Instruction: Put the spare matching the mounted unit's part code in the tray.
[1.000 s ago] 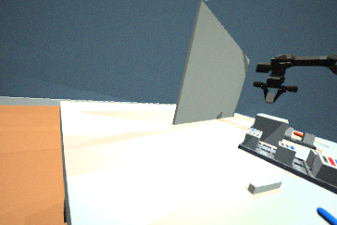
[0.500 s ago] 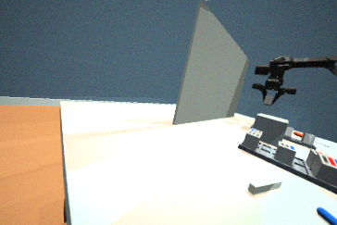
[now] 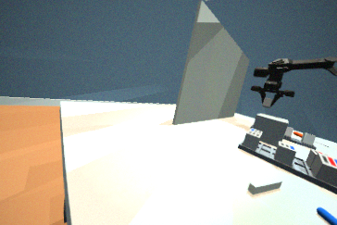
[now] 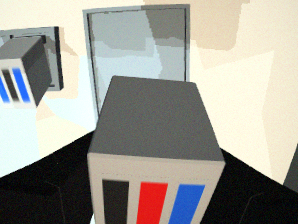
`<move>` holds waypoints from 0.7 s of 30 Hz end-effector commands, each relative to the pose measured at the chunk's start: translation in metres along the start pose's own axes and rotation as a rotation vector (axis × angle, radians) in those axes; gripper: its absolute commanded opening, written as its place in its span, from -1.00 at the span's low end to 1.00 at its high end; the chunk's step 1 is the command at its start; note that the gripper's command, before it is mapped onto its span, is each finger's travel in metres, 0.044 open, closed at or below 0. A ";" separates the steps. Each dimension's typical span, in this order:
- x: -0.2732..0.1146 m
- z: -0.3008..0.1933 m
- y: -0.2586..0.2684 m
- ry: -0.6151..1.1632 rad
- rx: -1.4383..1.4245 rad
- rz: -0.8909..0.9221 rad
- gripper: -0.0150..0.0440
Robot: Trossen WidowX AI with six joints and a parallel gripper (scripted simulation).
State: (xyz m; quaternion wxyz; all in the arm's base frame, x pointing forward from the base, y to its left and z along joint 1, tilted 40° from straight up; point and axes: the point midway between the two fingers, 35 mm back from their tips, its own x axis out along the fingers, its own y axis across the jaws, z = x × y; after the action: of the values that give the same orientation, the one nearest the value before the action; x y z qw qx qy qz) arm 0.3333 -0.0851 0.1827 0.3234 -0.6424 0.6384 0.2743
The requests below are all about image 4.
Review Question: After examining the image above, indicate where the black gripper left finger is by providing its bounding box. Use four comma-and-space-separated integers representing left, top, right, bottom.
0, 129, 94, 224

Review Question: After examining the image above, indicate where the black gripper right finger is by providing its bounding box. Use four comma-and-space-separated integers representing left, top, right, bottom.
200, 148, 298, 224

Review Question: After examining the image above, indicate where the grey flat panel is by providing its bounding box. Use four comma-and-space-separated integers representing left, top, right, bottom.
283, 143, 298, 193

